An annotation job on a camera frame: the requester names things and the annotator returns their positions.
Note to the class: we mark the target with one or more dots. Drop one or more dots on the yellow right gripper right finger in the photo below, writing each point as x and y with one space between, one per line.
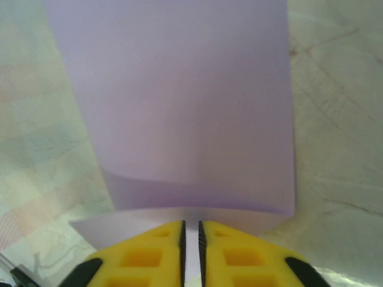
239 260

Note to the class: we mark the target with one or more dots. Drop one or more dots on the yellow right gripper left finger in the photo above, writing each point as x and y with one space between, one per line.
140 260

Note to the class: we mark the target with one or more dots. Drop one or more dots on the light purple paper sheet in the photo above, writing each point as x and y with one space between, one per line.
179 104

